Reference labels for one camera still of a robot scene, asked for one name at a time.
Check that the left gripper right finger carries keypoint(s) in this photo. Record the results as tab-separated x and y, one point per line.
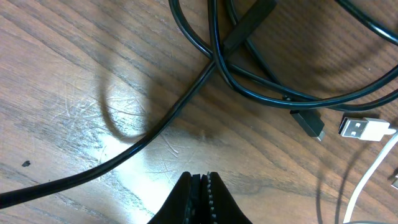
217	204

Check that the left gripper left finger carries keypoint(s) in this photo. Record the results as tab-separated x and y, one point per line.
182	206

